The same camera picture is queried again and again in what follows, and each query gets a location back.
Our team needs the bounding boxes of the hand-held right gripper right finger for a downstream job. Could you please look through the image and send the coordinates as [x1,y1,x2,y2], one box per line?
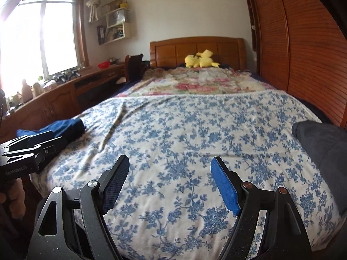
[210,156,312,260]

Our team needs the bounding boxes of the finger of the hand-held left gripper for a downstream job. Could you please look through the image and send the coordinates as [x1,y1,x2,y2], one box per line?
[1,137,68,174]
[4,131,57,152]

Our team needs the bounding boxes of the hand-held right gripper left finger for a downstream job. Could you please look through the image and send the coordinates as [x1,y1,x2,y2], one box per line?
[27,155,130,260]

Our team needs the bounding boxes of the black jacket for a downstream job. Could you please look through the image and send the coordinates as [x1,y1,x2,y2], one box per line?
[291,120,347,186]

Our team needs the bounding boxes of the person's left hand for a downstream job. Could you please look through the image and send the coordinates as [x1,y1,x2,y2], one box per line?
[0,180,26,218]

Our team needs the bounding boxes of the navy blue garment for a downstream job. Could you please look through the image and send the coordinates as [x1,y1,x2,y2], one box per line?
[16,118,87,143]

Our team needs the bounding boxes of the wooden desk with cabinets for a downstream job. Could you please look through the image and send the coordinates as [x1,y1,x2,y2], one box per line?
[0,63,126,141]

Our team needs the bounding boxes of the bed with floral bedding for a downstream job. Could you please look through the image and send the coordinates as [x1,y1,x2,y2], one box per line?
[29,90,340,259]

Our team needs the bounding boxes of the black gadgets on desk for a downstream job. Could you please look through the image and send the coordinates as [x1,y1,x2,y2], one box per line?
[51,70,82,83]

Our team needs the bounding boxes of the window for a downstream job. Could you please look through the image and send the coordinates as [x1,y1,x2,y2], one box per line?
[0,0,90,93]

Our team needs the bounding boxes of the rose floral quilt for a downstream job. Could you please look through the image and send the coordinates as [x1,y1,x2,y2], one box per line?
[115,66,277,98]

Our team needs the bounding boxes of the dark wooden chair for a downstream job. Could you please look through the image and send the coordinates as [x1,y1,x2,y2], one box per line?
[124,54,149,83]

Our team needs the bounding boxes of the yellow plush toy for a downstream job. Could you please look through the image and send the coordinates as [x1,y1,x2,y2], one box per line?
[184,49,221,69]

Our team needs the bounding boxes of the wooden bed headboard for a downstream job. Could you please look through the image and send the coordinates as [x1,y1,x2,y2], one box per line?
[149,36,248,71]

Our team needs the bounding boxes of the dark open shelf unit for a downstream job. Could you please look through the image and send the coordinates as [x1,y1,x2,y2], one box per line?
[245,0,258,52]

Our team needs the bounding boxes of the wooden slatted wardrobe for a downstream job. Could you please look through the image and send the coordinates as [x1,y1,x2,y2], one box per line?
[241,0,347,129]

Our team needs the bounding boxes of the white wall shelf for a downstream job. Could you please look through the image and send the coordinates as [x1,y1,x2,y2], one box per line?
[97,0,132,45]

